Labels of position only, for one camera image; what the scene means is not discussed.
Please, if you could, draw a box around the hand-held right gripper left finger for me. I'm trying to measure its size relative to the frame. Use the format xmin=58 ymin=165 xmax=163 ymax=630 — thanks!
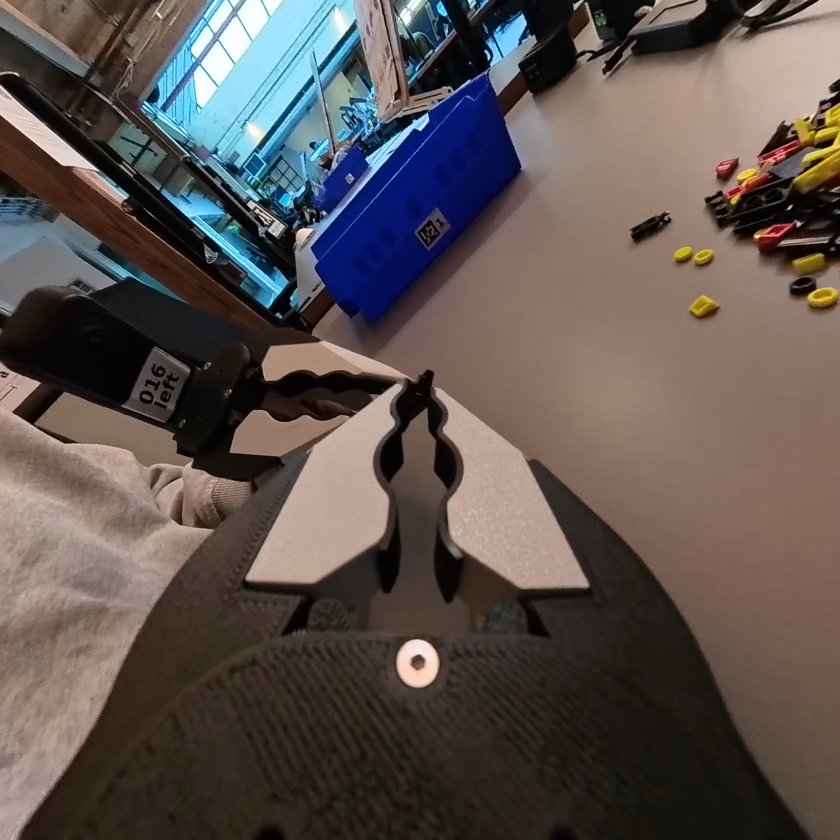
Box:
xmin=243 ymin=382 xmax=417 ymax=618

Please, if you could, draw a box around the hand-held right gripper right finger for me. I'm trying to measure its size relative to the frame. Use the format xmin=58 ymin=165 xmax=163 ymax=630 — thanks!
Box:
xmin=423 ymin=386 xmax=592 ymax=627

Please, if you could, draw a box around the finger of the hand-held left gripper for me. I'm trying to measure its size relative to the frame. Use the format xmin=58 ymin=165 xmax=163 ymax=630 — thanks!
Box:
xmin=251 ymin=339 xmax=413 ymax=397
xmin=190 ymin=399 xmax=358 ymax=484

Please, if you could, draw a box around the black and red lego assembly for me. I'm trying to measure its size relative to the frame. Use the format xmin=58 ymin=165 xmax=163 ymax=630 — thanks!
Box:
xmin=400 ymin=369 xmax=437 ymax=414

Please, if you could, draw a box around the person's left forearm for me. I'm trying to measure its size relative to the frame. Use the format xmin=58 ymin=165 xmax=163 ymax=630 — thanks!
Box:
xmin=150 ymin=461 xmax=260 ymax=529

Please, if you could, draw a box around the pile of lego pieces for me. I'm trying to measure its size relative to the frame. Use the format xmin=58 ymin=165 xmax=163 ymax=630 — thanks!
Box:
xmin=705 ymin=92 xmax=840 ymax=257

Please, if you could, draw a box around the white framed marker sign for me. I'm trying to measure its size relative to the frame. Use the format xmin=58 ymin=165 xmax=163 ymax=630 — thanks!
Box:
xmin=0 ymin=364 xmax=63 ymax=421

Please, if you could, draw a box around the wooden beam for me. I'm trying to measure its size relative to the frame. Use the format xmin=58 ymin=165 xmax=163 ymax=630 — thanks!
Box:
xmin=0 ymin=108 xmax=309 ymax=329

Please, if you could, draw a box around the large blue plastic bin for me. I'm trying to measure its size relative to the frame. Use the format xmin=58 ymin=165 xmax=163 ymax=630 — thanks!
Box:
xmin=311 ymin=71 xmax=522 ymax=322

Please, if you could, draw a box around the small blue plastic bin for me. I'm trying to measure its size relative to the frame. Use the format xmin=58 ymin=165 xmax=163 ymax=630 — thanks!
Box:
xmin=314 ymin=144 xmax=368 ymax=198

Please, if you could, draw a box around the white paper sheet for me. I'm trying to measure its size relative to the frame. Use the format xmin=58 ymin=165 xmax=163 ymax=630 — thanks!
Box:
xmin=0 ymin=85 xmax=99 ymax=172

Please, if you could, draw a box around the black box device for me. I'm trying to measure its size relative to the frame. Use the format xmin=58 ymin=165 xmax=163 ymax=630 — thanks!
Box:
xmin=518 ymin=26 xmax=578 ymax=93

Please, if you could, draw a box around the dark flat device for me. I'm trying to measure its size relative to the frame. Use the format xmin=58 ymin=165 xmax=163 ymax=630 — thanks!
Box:
xmin=630 ymin=0 xmax=723 ymax=53

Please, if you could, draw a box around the small black cable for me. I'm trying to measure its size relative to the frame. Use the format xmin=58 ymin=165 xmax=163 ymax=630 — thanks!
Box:
xmin=587 ymin=36 xmax=634 ymax=73

